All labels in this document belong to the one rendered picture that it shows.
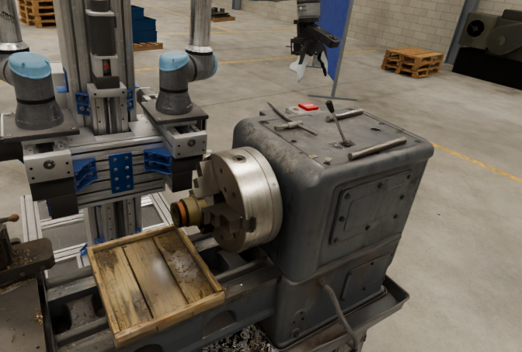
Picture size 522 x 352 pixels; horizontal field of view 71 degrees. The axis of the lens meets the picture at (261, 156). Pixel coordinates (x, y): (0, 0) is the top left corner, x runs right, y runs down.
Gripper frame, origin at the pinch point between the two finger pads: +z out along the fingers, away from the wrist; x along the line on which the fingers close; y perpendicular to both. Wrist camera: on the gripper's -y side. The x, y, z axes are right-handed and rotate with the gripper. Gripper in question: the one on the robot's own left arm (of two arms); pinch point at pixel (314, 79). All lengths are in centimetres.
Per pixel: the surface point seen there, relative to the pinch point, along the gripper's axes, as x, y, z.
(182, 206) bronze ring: 55, 3, 28
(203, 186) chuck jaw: 46, 4, 26
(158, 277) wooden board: 63, 8, 50
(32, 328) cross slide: 96, 2, 42
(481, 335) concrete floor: -98, -41, 156
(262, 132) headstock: 20.9, 5.0, 14.8
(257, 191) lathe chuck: 38.9, -11.6, 24.7
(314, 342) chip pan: 19, -15, 92
